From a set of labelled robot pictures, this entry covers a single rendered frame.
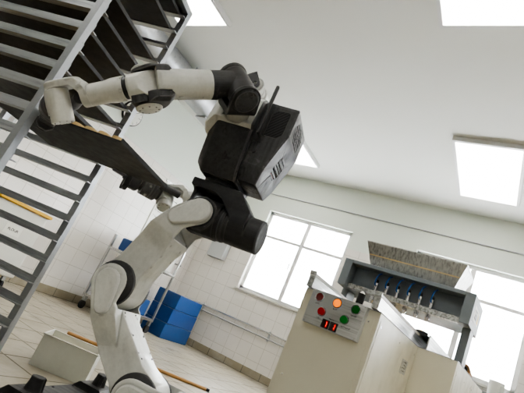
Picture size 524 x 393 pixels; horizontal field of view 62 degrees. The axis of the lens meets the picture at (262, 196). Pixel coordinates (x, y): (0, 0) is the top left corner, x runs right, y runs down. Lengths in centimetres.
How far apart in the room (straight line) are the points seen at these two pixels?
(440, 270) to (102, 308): 178
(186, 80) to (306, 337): 111
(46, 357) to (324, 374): 143
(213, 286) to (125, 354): 558
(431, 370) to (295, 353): 80
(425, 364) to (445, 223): 397
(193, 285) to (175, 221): 577
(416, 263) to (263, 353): 406
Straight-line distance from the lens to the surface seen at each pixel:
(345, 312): 180
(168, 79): 132
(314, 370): 184
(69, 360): 256
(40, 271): 198
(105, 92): 135
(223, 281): 691
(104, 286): 145
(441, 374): 242
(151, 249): 147
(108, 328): 145
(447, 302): 257
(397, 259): 264
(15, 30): 200
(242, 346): 652
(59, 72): 172
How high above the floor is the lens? 59
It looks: 16 degrees up
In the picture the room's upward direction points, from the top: 24 degrees clockwise
